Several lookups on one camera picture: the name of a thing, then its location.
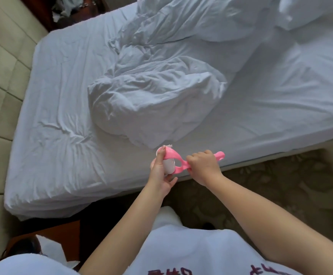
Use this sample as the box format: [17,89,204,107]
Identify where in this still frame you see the person's left hand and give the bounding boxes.
[146,146,179,199]

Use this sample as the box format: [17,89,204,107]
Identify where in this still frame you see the person's right hand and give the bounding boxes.
[186,150,225,188]

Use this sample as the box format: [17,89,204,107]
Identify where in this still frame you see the pink lint roller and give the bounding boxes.
[156,145,226,176]

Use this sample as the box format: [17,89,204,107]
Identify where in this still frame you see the white bed sheet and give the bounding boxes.
[3,0,333,221]

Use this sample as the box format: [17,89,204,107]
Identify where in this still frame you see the white pillow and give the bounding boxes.
[275,0,333,31]

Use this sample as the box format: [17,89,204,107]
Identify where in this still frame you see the person's right forearm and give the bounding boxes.
[206,176,333,275]

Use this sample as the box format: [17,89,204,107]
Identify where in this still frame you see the person's left forearm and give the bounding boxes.
[81,186,168,275]

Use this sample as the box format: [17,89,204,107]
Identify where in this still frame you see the person's white shirt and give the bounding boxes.
[0,206,305,275]

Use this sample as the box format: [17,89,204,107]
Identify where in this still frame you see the white duvet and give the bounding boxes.
[88,0,333,150]

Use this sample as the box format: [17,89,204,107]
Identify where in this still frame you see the white papers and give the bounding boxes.
[35,235,81,270]

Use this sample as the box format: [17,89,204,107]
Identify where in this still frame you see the black round object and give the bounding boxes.
[9,236,42,257]

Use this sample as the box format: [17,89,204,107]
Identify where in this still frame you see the beige padded headboard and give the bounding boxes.
[0,0,50,265]

